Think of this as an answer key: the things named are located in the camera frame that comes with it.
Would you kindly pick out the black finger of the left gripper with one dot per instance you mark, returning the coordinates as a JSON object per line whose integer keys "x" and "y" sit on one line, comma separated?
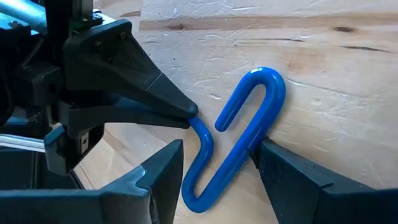
{"x": 124, "y": 68}
{"x": 93, "y": 116}

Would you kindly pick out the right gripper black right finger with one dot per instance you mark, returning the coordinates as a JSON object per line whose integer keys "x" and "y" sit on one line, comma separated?
{"x": 311, "y": 202}

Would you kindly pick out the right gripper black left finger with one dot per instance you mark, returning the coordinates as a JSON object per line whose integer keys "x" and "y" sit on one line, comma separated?
{"x": 93, "y": 205}

